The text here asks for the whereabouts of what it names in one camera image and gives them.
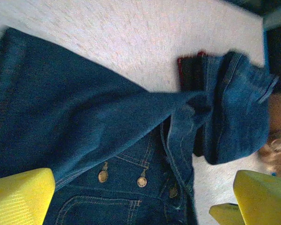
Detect dark blue jeans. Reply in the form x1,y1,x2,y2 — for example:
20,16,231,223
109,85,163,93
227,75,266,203
201,50,280,165

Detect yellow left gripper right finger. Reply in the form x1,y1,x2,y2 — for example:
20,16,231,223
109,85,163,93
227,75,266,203
234,170,281,225

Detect black skirt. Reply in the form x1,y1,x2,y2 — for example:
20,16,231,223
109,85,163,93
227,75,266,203
179,55,210,158

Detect blue denim jeans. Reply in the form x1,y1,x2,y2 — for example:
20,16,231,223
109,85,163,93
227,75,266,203
0,27,211,225

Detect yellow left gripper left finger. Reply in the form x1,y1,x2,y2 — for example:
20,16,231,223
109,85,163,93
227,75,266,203
0,168,56,225

